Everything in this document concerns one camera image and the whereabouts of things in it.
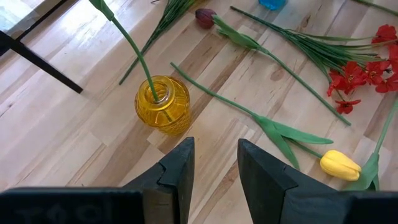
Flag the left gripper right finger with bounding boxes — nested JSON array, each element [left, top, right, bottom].
[[237, 138, 336, 224]]

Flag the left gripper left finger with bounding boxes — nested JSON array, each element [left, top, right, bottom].
[[123, 136, 195, 224]]

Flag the yellow glass vase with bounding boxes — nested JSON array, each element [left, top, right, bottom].
[[134, 75, 192, 136]]

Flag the yellow artificial tulip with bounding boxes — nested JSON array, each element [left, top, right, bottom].
[[170, 62, 363, 182]]

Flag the large red flower bunch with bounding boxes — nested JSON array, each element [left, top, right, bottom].
[[229, 6, 398, 115]]

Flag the orange artificial tulip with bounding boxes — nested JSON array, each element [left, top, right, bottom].
[[88, 0, 160, 102]]

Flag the purple artificial flower bunch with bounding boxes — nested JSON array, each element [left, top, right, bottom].
[[119, 0, 197, 85]]

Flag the maroon artificial tulip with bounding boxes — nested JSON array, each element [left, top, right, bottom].
[[195, 8, 352, 127]]

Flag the blue glass vase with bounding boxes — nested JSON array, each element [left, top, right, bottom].
[[258, 0, 289, 11]]

